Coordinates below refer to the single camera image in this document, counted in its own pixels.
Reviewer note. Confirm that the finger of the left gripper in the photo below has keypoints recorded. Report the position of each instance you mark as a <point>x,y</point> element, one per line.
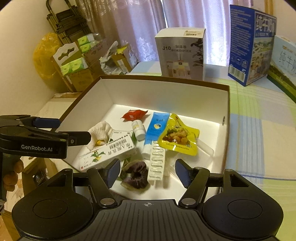
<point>73,139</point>
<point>39,122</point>

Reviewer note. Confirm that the white humidifier box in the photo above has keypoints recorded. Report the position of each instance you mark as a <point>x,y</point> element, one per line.
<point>181,52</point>

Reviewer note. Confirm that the green white medicine box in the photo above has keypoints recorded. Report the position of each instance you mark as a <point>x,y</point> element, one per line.
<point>122,134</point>

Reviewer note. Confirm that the yellow plastic bag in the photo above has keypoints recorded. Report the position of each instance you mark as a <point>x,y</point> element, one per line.
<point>42,54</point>

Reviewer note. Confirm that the green white milk box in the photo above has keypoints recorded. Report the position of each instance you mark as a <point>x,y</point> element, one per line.
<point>283,65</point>

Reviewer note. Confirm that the long white ointment box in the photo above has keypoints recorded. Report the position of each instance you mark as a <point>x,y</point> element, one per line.
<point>121,149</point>

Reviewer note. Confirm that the checkered bed sheet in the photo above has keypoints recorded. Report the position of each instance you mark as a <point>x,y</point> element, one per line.
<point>262,140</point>

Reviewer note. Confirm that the open cardboard box clutter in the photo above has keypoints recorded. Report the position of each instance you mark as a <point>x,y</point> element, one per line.
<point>118,60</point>

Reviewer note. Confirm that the red snack packet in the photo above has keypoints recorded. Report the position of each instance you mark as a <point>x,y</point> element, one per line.
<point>133,115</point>

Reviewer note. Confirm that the cardboard box with tissues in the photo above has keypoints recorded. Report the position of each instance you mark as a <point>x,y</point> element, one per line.
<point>78,63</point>

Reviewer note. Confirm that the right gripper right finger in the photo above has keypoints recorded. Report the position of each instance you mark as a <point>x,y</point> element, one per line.
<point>195,182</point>

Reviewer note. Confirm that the blue white cream tube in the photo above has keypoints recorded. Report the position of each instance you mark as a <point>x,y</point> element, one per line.
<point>155,128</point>

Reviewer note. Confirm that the pink lace curtain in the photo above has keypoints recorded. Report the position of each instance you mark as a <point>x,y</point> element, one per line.
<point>136,22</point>

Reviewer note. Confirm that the blue milk carton box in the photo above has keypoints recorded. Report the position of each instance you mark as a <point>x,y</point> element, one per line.
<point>251,46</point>

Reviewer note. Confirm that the yellow snack pouch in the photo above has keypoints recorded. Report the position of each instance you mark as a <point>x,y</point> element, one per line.
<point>179,137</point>

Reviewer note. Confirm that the clear plastic tray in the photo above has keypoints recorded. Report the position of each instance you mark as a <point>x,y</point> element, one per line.
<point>203,158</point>

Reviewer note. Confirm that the brown cardboard storage box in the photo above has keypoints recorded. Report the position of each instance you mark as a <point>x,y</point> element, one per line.
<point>148,123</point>

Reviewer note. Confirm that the beige embroidered cover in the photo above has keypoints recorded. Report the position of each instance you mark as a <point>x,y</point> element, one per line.
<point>7,165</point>

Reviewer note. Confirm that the small white pill bottle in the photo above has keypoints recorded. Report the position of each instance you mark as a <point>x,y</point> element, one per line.
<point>138,129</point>

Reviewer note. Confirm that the white rolled cloth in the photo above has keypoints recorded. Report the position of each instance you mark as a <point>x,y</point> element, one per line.
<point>100,134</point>

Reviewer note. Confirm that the left hand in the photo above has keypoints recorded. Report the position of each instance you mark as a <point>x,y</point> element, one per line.
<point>11,178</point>

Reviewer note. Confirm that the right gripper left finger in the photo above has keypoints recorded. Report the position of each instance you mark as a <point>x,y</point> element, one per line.
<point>101,180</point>

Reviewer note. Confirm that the black folding ladder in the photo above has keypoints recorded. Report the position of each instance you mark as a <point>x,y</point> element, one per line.
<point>69,25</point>

